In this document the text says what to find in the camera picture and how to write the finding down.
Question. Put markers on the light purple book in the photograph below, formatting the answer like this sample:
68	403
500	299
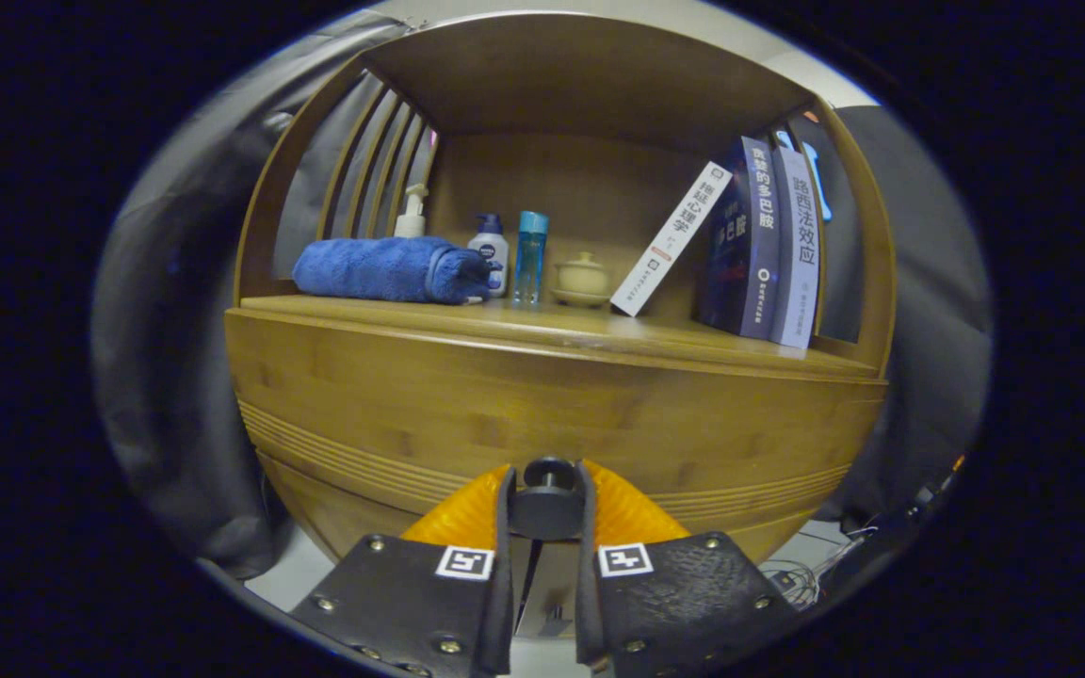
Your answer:
797	254

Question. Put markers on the wooden cabinet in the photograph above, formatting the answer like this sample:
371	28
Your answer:
580	75

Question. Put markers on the white pump bottle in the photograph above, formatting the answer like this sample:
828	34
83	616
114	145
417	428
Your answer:
411	224

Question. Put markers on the blue folded towel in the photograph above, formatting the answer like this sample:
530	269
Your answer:
382	268

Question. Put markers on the clear blue bottle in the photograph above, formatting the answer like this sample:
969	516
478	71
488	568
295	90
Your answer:
530	259

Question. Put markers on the white book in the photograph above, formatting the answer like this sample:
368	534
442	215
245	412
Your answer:
670	240

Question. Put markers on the beige lidded teacup with saucer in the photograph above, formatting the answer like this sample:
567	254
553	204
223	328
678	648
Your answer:
582	278

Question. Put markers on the dark blue book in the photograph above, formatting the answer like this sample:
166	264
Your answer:
740	245

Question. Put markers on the black drawer knob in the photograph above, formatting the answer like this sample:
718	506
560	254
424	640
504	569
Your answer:
547	513

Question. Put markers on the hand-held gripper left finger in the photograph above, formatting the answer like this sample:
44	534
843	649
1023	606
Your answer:
503	603

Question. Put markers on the black backdrop cloth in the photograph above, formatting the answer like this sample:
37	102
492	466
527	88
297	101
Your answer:
175	330

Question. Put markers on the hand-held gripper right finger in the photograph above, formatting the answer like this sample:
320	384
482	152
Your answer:
588	603

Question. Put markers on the white bottle with blue cap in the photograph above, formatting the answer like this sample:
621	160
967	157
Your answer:
489	247

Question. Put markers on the wooden countertop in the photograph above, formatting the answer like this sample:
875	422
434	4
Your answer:
552	325

